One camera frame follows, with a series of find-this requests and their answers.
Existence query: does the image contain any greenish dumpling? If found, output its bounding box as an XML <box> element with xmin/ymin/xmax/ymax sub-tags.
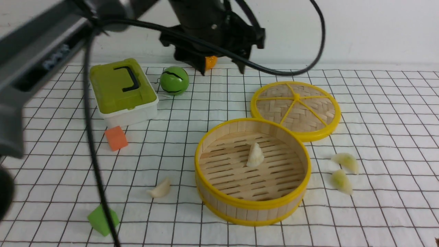
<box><xmin>331</xmin><ymin>153</ymin><xmax>359</xmax><ymax>175</ymax></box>
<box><xmin>331</xmin><ymin>169</ymin><xmax>353</xmax><ymax>195</ymax></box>

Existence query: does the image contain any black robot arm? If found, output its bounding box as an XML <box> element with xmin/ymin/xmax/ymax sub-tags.
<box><xmin>1</xmin><ymin>0</ymin><xmax>279</xmax><ymax>158</ymax></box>

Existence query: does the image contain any white dumpling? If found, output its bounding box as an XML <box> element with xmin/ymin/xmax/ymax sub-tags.
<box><xmin>147</xmin><ymin>177</ymin><xmax>171</xmax><ymax>198</ymax></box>
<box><xmin>246</xmin><ymin>142</ymin><xmax>264</xmax><ymax>167</ymax></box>

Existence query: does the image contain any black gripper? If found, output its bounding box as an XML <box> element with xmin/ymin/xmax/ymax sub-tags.
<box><xmin>170</xmin><ymin>0</ymin><xmax>265</xmax><ymax>76</ymax></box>

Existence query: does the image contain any green toy ball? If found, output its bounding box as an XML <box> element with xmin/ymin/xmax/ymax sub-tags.
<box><xmin>160</xmin><ymin>66</ymin><xmax>189</xmax><ymax>95</ymax></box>

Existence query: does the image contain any black cable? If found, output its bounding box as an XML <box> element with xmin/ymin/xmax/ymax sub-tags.
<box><xmin>82</xmin><ymin>0</ymin><xmax>326</xmax><ymax>247</ymax></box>

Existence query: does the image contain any orange toy fruit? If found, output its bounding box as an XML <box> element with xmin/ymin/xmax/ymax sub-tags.
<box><xmin>205</xmin><ymin>56</ymin><xmax>218</xmax><ymax>71</ymax></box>

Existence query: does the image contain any green foam cube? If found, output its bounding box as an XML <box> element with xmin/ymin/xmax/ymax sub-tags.
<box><xmin>87</xmin><ymin>204</ymin><xmax>120</xmax><ymax>236</ymax></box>

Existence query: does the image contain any bamboo steamer lid yellow rim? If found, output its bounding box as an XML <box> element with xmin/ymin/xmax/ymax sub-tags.
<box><xmin>250</xmin><ymin>81</ymin><xmax>342</xmax><ymax>142</ymax></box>

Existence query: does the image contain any green lid white storage box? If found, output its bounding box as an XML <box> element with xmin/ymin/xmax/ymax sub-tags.
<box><xmin>89</xmin><ymin>58</ymin><xmax>159</xmax><ymax>128</ymax></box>

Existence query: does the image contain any bamboo steamer tray yellow rim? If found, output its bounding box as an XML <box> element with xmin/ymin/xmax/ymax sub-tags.
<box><xmin>194</xmin><ymin>118</ymin><xmax>311</xmax><ymax>226</ymax></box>

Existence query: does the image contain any white black grid tablecloth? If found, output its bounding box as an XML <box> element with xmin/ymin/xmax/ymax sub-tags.
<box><xmin>1</xmin><ymin>64</ymin><xmax>439</xmax><ymax>247</ymax></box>

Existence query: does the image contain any orange foam cube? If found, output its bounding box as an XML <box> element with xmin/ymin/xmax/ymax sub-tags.
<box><xmin>104</xmin><ymin>126</ymin><xmax>128</xmax><ymax>152</ymax></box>

